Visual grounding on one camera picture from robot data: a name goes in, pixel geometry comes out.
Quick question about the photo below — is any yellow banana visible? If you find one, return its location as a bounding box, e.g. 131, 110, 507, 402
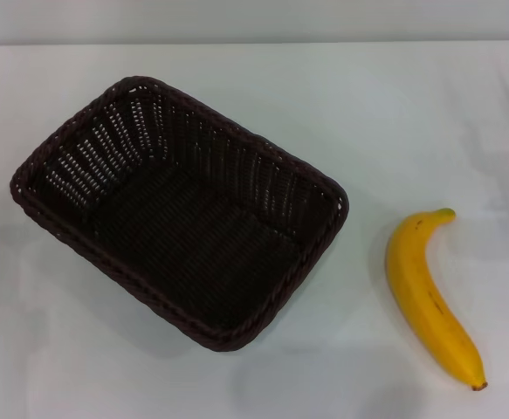
384, 208, 489, 392

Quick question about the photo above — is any dark brown woven basket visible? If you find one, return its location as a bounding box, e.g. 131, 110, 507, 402
7, 76, 350, 353

